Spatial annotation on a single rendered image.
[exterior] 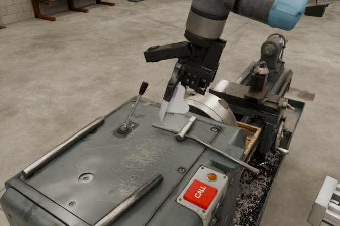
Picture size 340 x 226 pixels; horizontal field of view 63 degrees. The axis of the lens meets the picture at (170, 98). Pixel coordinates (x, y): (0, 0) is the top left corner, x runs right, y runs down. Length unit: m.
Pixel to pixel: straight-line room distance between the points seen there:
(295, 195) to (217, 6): 2.15
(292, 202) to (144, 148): 1.82
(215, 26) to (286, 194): 2.10
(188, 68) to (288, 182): 2.14
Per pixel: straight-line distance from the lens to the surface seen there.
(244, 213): 1.53
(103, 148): 0.82
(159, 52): 0.61
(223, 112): 1.07
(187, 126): 0.85
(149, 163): 0.75
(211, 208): 0.67
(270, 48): 2.09
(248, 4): 0.52
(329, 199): 0.96
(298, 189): 2.60
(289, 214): 2.40
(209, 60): 0.58
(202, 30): 0.54
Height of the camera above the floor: 1.77
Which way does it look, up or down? 30 degrees down
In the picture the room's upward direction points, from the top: straight up
